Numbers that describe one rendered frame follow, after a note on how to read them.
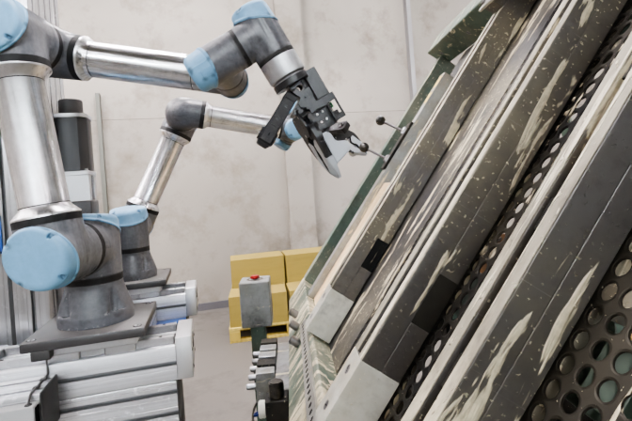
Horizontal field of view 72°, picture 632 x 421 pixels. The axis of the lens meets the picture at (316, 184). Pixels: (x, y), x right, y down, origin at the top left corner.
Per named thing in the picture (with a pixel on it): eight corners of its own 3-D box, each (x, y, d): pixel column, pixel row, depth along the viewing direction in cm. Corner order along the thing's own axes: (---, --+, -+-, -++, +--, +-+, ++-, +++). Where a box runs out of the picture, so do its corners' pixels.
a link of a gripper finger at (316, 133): (335, 153, 81) (310, 112, 80) (328, 158, 81) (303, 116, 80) (327, 155, 86) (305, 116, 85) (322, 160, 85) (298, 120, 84)
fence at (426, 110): (317, 298, 161) (308, 292, 161) (449, 81, 165) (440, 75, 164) (318, 301, 156) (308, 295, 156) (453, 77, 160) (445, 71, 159)
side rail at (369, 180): (325, 289, 186) (303, 276, 186) (457, 72, 190) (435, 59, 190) (326, 293, 180) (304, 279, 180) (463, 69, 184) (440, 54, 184)
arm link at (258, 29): (229, 25, 86) (265, 4, 86) (258, 74, 87) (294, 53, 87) (223, 14, 78) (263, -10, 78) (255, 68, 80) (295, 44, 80)
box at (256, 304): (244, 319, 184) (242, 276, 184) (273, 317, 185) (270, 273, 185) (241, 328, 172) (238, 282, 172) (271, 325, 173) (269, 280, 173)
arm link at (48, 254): (112, 272, 90) (57, 11, 90) (72, 289, 75) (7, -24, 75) (54, 284, 89) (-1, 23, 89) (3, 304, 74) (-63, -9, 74)
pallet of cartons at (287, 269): (225, 320, 439) (220, 257, 439) (333, 304, 468) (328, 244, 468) (230, 347, 363) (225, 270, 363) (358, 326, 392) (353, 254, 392)
